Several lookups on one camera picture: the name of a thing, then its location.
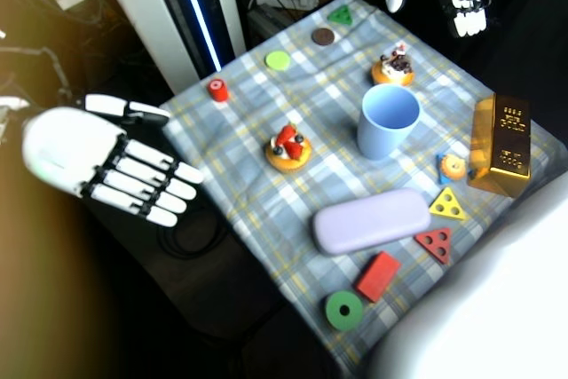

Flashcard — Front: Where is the black coiled cable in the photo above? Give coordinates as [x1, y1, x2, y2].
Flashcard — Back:
[155, 201, 227, 260]

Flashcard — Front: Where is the white pillar with blue light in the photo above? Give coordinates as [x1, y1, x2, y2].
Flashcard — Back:
[91, 0, 248, 96]

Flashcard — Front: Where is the green triangle block with holes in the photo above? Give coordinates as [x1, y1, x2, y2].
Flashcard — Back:
[327, 4, 354, 27]

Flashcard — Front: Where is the strawberry toy cupcake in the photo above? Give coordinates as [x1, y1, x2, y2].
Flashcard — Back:
[264, 123, 313, 175]

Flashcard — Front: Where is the lilac glasses case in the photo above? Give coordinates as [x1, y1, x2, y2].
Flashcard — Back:
[312, 188, 432, 257]

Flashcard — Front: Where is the yellow triangle block with holes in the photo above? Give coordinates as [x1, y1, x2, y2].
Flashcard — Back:
[428, 186, 467, 222]

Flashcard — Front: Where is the red cylinder block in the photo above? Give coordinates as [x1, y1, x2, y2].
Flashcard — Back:
[207, 78, 230, 104]

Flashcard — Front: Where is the red rectangular block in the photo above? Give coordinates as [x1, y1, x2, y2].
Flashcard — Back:
[353, 250, 403, 304]

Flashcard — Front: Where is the brown sandwich cookie toy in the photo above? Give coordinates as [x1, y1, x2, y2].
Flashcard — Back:
[311, 27, 335, 47]

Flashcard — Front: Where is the green ring block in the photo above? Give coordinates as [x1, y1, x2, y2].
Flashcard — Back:
[323, 289, 366, 333]

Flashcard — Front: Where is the flower biscuit toy, blue base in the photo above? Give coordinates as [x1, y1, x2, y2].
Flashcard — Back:
[435, 153, 468, 186]

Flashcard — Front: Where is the green sandwich cookie toy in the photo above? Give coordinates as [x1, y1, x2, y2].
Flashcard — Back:
[264, 50, 292, 72]

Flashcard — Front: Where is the white robot body shell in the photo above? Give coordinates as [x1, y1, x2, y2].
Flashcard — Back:
[367, 183, 568, 379]

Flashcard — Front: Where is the shiny gold bar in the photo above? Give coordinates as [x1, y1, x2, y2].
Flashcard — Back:
[466, 92, 533, 200]

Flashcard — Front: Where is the blue plaid tablecloth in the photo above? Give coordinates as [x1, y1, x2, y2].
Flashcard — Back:
[159, 0, 567, 378]

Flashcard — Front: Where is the blueberry cream toy cupcake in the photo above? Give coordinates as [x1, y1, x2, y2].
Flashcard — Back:
[370, 43, 416, 87]

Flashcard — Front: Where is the red triangle block with holes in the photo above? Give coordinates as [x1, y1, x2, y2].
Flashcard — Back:
[414, 226, 453, 266]

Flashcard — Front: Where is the light blue plastic cup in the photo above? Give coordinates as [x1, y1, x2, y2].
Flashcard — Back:
[357, 83, 422, 162]

